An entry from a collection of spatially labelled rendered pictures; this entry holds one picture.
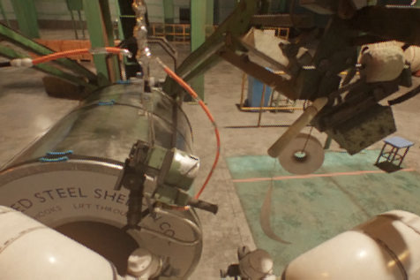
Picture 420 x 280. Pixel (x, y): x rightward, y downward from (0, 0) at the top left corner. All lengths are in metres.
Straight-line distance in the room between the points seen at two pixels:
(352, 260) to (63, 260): 0.45
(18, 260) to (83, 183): 0.69
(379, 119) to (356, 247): 0.62
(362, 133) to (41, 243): 0.97
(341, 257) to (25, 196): 1.18
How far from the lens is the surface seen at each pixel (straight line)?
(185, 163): 0.83
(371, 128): 1.00
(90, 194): 1.16
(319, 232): 2.72
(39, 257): 0.45
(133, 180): 0.86
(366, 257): 0.46
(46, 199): 1.25
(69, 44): 12.51
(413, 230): 0.55
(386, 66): 0.91
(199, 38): 5.44
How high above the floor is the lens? 1.89
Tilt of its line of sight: 28 degrees down
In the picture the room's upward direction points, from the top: 2 degrees clockwise
